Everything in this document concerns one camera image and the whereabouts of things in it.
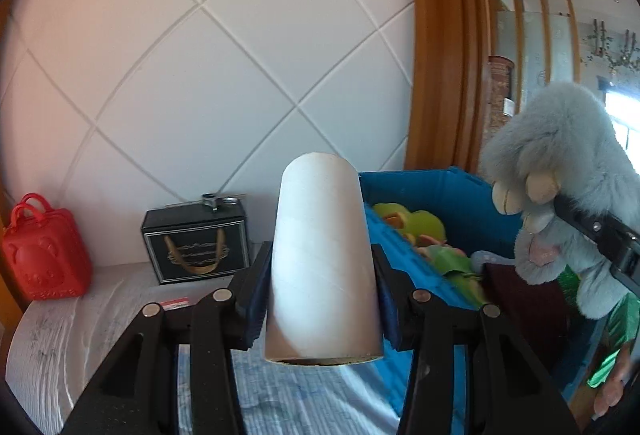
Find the small metal clip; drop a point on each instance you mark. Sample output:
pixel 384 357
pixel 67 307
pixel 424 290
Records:
pixel 217 201

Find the black gift box gold print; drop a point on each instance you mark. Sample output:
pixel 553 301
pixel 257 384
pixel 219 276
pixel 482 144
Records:
pixel 197 247

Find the green plush toy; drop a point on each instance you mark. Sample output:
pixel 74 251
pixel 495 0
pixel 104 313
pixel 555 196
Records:
pixel 452 267

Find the small red label packet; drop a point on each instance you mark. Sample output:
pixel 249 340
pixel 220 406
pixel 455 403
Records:
pixel 173 304

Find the white covered desktop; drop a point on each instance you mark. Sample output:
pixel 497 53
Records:
pixel 75 355

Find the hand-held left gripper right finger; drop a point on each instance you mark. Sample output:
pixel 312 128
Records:
pixel 387 315

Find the white paper roll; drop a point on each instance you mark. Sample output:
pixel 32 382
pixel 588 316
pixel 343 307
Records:
pixel 320 240

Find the blue storage bin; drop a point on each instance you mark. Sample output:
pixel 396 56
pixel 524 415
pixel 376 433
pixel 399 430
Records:
pixel 425 187

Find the grey plush toy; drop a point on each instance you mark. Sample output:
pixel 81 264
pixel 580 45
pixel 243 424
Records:
pixel 560 150

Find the yellow-green plush toy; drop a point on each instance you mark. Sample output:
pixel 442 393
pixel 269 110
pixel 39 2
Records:
pixel 412 220

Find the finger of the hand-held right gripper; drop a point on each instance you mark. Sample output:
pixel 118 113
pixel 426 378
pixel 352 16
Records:
pixel 592 222

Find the shiny green fabric toy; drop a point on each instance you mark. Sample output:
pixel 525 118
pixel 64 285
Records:
pixel 615 335

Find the red plastic handbag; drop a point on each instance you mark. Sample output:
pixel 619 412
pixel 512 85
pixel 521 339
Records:
pixel 45 255

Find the maroon cloth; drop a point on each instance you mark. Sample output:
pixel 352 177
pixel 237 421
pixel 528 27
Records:
pixel 525 315

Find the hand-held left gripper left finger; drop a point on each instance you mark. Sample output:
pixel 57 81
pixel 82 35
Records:
pixel 252 300

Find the green vine decoration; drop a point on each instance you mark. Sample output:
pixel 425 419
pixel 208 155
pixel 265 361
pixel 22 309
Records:
pixel 617 50

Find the wooden wall frame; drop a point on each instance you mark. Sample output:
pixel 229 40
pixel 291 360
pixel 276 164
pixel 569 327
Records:
pixel 445 40

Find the wooden slat screen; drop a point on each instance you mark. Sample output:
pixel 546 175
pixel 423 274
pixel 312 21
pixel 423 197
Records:
pixel 530 15

